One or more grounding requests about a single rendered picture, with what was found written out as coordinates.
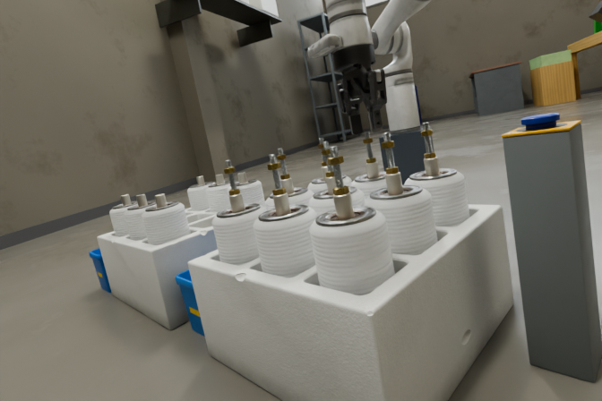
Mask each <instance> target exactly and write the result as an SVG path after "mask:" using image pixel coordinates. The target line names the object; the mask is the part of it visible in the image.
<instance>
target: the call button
mask: <svg viewBox="0 0 602 401"><path fill-rule="evenodd" d="M557 120H560V114H558V113H548V114H542V115H532V116H527V117H523V118H522V119H521V124H522V125H526V130H533V129H541V128H547V127H552V126H556V121H557Z"/></svg>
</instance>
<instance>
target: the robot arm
mask: <svg viewBox="0 0 602 401"><path fill-rule="evenodd" d="M430 1H431V0H391V1H390V2H389V3H388V5H387V6H386V8H385V9H384V11H383V12H382V14H381V15H380V17H379V18H378V20H377V21H376V22H375V24H374V26H373V27H372V29H371V27H370V24H369V21H368V18H367V11H366V1H365V0H325V3H326V10H327V15H328V20H329V25H330V34H327V35H326V36H324V37H323V38H321V39H320V40H318V41H317V42H316V43H314V44H313V45H311V46H310V47H309V48H308V50H307V52H308V56H309V59H313V58H318V57H321V56H324V55H328V54H330V53H332V54H333V60H334V65H335V70H336V72H338V73H342V74H343V82H342V83H340V84H336V91H337V94H338V99H339V103H340V110H341V113H342V114H344V113H345V114H346V115H348V118H349V123H350V129H351V133H352V134H353V135H354V134H360V133H362V132H363V128H362V123H361V117H360V115H358V114H359V108H360V103H362V101H363V102H364V103H365V107H366V109H367V111H369V112H367V115H368V121H369V126H370V132H380V131H381V130H382V129H383V123H382V118H381V112H380V109H381V108H382V105H384V104H385V105H386V111H387V116H388V123H389V128H390V134H400V133H405V132H414V131H418V130H421V126H420V120H419V113H418V107H417V96H416V91H415V84H414V79H413V72H412V64H413V56H412V47H411V37H410V31H409V26H408V24H407V23H406V22H405V21H406V20H407V19H408V18H410V17H411V16H413V15H414V14H415V13H417V12H419V11H420V10H421V9H423V8H424V7H425V6H426V5H427V4H429V3H430ZM375 54H377V55H388V54H392V55H393V59H392V62H391V63H390V64H389V65H387V66H386V67H384V68H382V69H378V70H373V69H372V67H371V66H372V65H374V64H375V62H376V59H375ZM378 90H379V91H380V95H381V98H378V95H379V92H378ZM344 94H345V95H344ZM370 100H371V102H372V103H371V102H370ZM344 102H345V103H346V107H345V104H344ZM353 104H355V107H354V105H353Z"/></svg>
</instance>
